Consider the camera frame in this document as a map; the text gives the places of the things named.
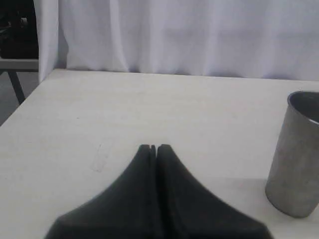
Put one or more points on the grey side table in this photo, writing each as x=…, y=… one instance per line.
x=12, y=66

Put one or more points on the stainless steel cup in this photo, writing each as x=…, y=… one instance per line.
x=293, y=182

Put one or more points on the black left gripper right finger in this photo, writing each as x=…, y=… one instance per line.
x=190, y=211

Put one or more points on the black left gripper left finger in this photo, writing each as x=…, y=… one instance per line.
x=125, y=210

